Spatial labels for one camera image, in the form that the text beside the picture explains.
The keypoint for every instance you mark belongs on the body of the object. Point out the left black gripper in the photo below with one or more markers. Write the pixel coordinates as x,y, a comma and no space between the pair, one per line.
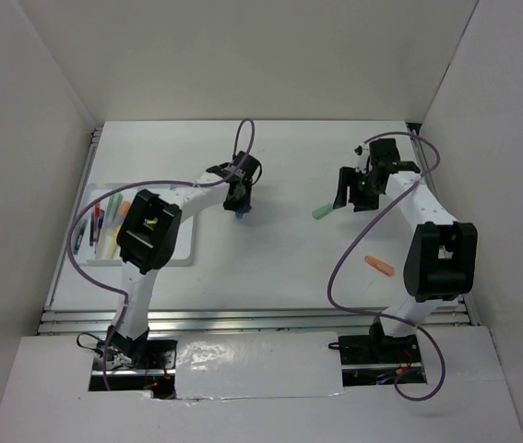
244,204

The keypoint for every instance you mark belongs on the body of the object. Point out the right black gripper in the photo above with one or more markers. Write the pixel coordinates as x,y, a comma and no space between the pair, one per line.
348,177

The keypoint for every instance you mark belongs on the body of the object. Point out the small mint green highlighter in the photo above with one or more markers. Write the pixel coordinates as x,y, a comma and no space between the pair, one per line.
322,212

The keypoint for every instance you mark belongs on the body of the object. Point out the orange translucent highlighter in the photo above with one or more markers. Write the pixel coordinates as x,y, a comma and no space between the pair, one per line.
380,265

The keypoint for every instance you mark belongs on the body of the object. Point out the orange cap clear highlighter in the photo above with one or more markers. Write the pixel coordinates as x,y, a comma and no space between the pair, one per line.
122,211

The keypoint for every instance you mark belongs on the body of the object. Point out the mint L-point highlighter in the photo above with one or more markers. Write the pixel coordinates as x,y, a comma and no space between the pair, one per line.
112,208

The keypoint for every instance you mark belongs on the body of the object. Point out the yellow pastel highlighter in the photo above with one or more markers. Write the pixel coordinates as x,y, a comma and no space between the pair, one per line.
108,244

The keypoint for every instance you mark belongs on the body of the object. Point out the blue ballpoint pen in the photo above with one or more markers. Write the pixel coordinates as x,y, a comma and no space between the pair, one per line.
99,225

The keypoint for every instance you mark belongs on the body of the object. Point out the red gel pen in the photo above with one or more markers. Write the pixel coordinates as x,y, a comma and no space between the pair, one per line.
94,223

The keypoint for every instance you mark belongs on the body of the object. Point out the green ink pen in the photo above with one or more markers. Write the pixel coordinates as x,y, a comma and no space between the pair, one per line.
80,236

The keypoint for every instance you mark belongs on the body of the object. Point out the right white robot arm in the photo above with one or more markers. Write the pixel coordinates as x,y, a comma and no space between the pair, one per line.
440,264

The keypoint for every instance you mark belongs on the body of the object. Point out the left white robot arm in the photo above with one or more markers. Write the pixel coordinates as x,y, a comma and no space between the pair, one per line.
148,236

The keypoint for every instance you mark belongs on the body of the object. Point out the white compartment tray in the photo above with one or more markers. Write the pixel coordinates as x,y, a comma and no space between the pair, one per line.
183,254

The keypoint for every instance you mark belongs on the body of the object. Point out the white foil cover sheet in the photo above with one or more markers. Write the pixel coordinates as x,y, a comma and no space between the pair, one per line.
257,366

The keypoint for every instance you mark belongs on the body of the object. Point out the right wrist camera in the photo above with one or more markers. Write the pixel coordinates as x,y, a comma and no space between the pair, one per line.
363,156

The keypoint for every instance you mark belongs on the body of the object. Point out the aluminium frame rail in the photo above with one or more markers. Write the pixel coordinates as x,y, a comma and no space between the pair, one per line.
267,272

